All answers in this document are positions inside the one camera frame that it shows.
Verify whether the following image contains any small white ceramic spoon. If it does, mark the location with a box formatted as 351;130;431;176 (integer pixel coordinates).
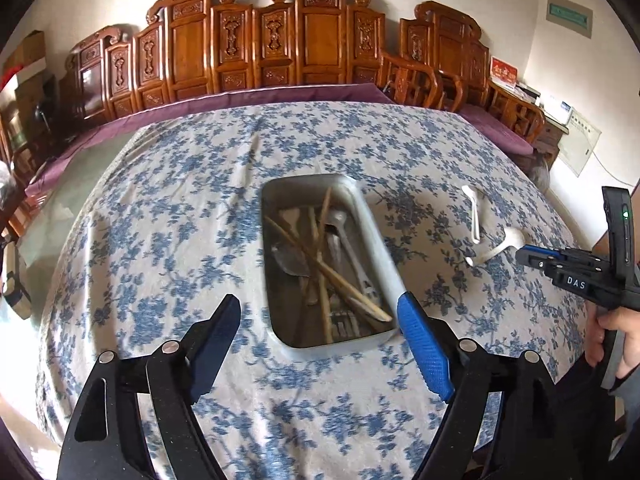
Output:
461;184;480;244

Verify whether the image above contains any metal fork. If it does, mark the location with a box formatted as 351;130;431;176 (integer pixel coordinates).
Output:
325;209;382;336

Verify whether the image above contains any wooden chopstick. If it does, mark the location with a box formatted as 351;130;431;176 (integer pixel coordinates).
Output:
314;186;332;289
264;216;392;323
308;207;333;344

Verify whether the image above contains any person's right hand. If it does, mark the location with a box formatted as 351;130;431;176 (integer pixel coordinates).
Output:
583;231;640;380

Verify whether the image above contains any wooden side table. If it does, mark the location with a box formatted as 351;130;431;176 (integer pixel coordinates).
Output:
533;116;568;169

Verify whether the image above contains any purple armchair cushion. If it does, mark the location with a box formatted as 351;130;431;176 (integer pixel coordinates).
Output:
459;104;534;156

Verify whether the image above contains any white box on table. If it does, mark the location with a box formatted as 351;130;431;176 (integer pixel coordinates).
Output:
539;96;573;126

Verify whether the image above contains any red box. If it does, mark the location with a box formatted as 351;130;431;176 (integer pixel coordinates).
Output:
490;56;518;88

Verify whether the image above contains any rectangular metal tray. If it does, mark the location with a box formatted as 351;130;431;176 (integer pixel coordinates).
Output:
260;174;406;361

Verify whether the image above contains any carved wooden armchair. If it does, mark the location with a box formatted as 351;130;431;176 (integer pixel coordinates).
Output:
399;0;544;143

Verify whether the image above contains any carved wooden sofa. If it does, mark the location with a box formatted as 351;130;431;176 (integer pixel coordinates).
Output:
58;0;444;126

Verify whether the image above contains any purple sofa cushion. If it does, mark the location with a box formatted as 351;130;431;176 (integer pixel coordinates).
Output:
25;82;393;202

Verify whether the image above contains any white wall access panel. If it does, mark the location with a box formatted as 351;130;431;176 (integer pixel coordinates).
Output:
559;108;601;177

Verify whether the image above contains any grey wall electrical panel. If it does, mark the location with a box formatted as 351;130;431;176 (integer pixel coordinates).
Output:
546;0;593;38

